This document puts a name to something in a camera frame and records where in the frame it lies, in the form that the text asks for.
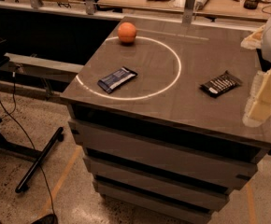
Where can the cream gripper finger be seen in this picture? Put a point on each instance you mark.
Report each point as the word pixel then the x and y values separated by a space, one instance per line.
pixel 253 41
pixel 258 106

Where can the black rxbar chocolate wrapper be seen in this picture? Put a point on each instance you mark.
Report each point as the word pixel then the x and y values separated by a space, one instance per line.
pixel 218 86

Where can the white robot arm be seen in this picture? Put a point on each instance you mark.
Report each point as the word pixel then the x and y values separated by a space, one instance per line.
pixel 266 42

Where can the blue rxbar blueberry wrapper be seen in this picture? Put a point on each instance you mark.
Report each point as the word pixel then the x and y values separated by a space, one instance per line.
pixel 114 80

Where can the black round cup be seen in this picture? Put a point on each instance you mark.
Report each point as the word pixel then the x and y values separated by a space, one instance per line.
pixel 251 4

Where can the grey drawer cabinet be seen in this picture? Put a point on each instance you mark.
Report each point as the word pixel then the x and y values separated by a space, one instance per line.
pixel 158 141

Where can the orange ball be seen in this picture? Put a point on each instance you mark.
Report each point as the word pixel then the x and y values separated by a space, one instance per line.
pixel 127 33

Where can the black stand base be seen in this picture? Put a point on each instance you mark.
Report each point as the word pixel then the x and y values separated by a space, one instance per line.
pixel 34 155

